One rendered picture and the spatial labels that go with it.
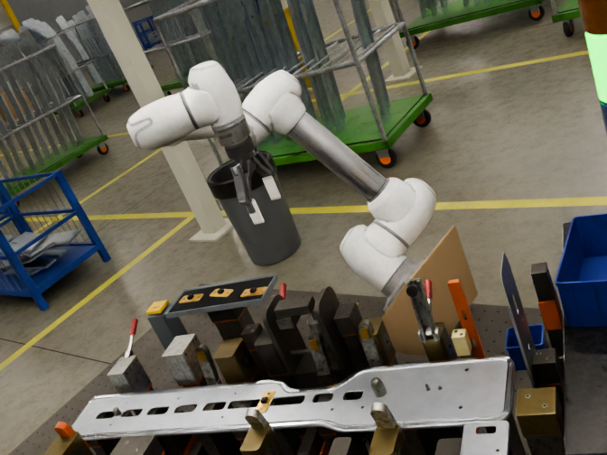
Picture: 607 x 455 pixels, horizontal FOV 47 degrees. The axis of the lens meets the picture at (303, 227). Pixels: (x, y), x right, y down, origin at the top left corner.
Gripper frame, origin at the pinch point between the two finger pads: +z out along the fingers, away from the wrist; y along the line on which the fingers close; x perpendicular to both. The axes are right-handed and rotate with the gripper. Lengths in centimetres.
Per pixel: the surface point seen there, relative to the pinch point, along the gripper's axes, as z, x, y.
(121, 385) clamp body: 45, -70, 13
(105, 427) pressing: 46, -65, 31
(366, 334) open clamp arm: 38.1, 18.4, 10.7
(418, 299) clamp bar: 29.9, 35.5, 9.7
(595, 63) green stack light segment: -45, 88, 90
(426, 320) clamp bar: 36, 36, 11
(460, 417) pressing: 46, 45, 35
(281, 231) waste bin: 125, -141, -243
